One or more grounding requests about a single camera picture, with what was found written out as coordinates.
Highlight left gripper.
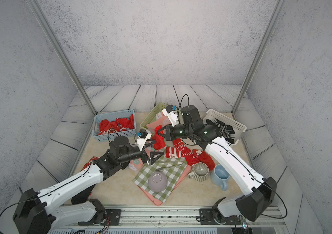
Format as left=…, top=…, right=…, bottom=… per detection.
left=116, top=138, right=164, bottom=166

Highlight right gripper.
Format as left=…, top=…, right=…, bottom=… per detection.
left=156, top=124, right=194, bottom=142

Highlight pink sock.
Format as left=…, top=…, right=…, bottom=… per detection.
left=146, top=112, right=171, bottom=132
left=129, top=147, right=154, bottom=171

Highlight red fluffy sock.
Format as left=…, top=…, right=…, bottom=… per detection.
left=97, top=114, right=135, bottom=135

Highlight red snowman sock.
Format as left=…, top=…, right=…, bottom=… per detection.
left=82, top=157, right=98, bottom=171

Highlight black white striped sock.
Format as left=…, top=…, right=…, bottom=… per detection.
left=206, top=119, right=236, bottom=144

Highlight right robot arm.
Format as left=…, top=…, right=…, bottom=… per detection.
left=156, top=105, right=277, bottom=221

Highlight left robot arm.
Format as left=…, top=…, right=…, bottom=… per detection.
left=13, top=136, right=164, bottom=234

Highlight green plastic basket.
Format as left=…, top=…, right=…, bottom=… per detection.
left=140, top=102, right=169, bottom=133

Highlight blue plastic basket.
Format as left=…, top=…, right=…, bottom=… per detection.
left=92, top=109, right=136, bottom=142

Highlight white plastic basket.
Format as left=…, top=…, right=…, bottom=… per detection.
left=202, top=109, right=247, bottom=146

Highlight red striped santa sock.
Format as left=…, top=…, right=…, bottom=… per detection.
left=166, top=147, right=184, bottom=159

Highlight green checkered cloth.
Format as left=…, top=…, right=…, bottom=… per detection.
left=133, top=158, right=191, bottom=203

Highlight grey upturned bowl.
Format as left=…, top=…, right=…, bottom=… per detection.
left=148, top=171, right=168, bottom=193

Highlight metal tongs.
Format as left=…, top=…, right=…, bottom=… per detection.
left=151, top=160, right=183, bottom=172

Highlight red patterned knit sock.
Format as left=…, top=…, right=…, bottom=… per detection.
left=172, top=139, right=215, bottom=171

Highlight pink tray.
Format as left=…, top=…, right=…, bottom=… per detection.
left=140, top=165, right=192, bottom=206

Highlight striped ceramic mug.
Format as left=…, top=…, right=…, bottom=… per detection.
left=188, top=162, right=209, bottom=182

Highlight light blue mug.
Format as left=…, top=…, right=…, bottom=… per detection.
left=210, top=164, right=230, bottom=191

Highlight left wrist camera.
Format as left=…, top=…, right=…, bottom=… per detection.
left=136, top=129, right=151, bottom=151

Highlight front aluminium rail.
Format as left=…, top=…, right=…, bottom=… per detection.
left=50, top=206, right=289, bottom=234

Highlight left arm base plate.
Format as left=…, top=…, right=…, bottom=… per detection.
left=78, top=209, right=122, bottom=226

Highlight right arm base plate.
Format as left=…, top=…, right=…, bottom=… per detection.
left=196, top=208, right=242, bottom=226

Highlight right metal frame post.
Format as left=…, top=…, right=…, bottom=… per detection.
left=231, top=0, right=286, bottom=116

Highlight metal frame post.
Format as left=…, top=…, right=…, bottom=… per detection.
left=26, top=0, right=98, bottom=116
left=231, top=0, right=286, bottom=116

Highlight left metal frame post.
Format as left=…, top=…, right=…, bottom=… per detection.
left=26, top=0, right=98, bottom=116

